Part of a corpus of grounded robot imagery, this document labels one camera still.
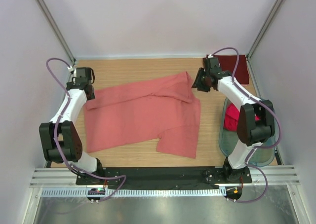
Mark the magenta crumpled t shirt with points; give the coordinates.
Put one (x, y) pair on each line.
(231, 118)

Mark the white slotted cable duct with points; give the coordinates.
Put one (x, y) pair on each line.
(99, 192)

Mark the teal transparent plastic basket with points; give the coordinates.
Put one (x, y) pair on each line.
(252, 143)

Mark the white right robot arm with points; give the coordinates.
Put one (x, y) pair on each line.
(236, 93)

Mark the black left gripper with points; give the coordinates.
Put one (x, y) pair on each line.
(91, 97)

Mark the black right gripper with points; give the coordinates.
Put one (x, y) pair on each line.
(197, 82)

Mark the folded dark red t shirt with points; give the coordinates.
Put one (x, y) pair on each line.
(227, 62)

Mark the aluminium corner post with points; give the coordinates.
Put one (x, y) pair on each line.
(52, 23)
(267, 23)

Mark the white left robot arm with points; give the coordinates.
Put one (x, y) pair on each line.
(59, 138)

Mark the right aluminium corner post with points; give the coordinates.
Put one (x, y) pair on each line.
(267, 23)

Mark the aluminium front frame rail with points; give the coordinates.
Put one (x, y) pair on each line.
(273, 175)

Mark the salmon pink t shirt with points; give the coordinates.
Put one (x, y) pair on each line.
(164, 109)

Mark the left aluminium corner post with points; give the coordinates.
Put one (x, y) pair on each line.
(52, 23)

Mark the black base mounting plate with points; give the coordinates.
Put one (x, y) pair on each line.
(174, 178)

